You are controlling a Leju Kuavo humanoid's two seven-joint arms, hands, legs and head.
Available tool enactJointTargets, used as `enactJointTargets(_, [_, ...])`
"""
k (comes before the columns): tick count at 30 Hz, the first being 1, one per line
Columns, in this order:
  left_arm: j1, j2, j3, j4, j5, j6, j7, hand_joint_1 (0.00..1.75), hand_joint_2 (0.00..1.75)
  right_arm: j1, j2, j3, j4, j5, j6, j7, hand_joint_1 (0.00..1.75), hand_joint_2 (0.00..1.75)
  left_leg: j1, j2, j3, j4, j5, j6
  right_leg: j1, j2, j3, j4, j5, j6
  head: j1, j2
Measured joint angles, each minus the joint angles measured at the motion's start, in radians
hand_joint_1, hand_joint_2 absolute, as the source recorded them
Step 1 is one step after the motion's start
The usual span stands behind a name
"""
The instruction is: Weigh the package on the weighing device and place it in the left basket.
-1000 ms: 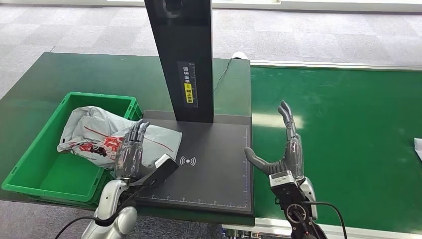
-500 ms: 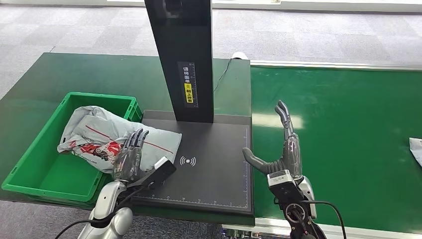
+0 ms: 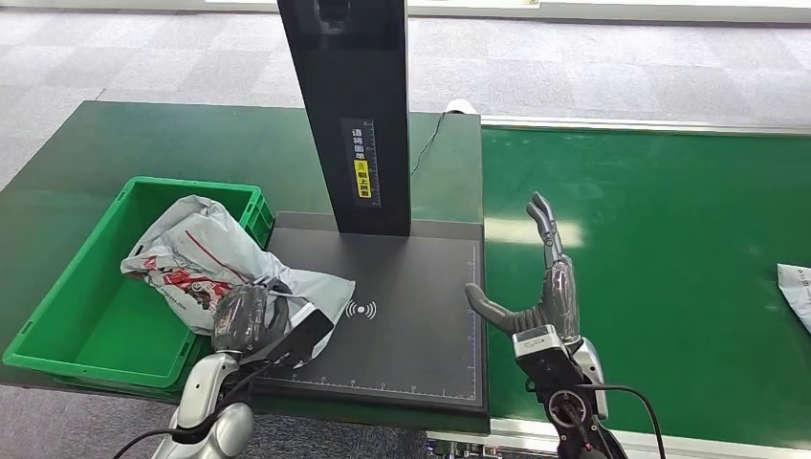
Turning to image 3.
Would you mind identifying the pale grey plastic package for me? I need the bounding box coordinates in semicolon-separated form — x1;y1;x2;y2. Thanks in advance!
777;262;811;335

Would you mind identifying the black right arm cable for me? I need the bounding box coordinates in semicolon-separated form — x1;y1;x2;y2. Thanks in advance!
590;383;668;459

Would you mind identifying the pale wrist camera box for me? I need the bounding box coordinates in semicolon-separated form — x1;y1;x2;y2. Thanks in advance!
511;324;573;384
243;302;336;370

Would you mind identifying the thin black table cable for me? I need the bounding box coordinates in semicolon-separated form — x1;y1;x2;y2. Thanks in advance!
409;112;448;178

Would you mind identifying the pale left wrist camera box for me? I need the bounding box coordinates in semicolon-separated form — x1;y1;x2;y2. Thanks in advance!
243;302;336;370

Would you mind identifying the yellow and black label sticker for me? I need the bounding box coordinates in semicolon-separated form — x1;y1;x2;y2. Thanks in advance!
340;118;383;209

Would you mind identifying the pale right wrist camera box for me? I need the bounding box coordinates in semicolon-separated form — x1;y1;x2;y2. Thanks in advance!
511;324;573;384

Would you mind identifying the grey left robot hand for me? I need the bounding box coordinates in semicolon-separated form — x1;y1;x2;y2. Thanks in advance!
211;277;294;356

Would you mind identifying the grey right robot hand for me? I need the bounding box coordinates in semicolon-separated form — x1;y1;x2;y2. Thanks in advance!
464;191;581;347

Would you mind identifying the green plastic basket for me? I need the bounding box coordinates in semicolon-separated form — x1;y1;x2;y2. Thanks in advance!
1;176;274;401

